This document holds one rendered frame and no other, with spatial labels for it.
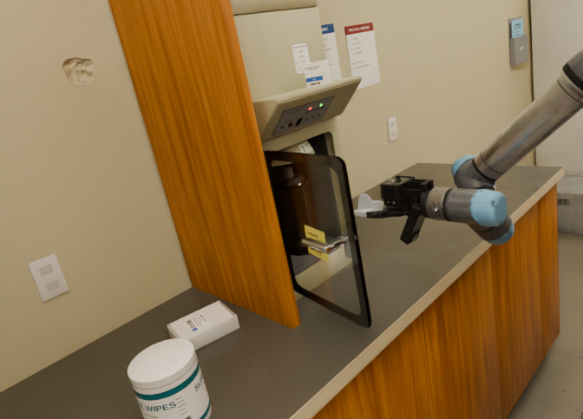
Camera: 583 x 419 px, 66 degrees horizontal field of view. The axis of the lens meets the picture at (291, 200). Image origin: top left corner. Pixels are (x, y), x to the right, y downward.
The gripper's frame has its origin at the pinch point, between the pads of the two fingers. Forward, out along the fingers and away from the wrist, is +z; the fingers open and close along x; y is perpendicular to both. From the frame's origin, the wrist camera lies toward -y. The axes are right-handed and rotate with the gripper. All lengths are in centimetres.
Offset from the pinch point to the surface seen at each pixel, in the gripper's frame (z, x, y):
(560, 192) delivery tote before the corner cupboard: 30, -249, -88
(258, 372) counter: 2.8, 42.4, -25.1
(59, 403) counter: 36, 76, -25
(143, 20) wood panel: 40, 26, 57
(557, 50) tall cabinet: 43, -292, 6
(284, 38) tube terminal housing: 16.5, 1.2, 45.0
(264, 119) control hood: 10.9, 18.2, 27.6
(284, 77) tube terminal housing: 16.6, 3.6, 35.5
